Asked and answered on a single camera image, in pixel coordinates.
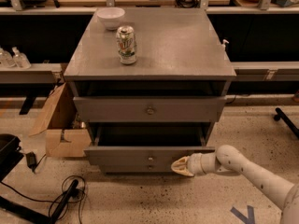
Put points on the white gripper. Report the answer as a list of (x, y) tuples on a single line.
[(194, 164)]

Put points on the grey drawer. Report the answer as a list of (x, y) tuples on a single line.
[(149, 109), (148, 168), (138, 144)]

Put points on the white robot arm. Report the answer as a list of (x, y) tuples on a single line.
[(227, 160)]

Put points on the grey top drawer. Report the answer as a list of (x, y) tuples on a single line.
[(149, 109)]

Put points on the grey bottom drawer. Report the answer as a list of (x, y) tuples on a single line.
[(148, 168)]

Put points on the grey wooden drawer cabinet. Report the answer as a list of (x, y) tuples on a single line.
[(178, 55)]

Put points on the black chair leg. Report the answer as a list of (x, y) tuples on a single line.
[(281, 115)]

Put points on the brown cardboard box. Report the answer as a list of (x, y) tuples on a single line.
[(65, 138)]

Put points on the white pump bottle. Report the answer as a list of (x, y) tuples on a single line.
[(225, 44)]

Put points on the green white soda can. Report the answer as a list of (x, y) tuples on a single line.
[(125, 38)]

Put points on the black power adapter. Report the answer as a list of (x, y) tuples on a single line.
[(31, 160)]

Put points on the white ceramic bowl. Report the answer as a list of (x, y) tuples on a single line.
[(110, 17)]

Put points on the black bin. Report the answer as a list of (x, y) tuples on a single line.
[(10, 153)]

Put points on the clear sanitizer bottle right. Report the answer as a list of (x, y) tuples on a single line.
[(20, 59)]

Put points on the clear sanitizer bottle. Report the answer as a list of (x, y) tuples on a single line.
[(6, 59), (20, 59)]

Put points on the clear sanitizer bottle left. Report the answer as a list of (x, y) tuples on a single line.
[(6, 59)]

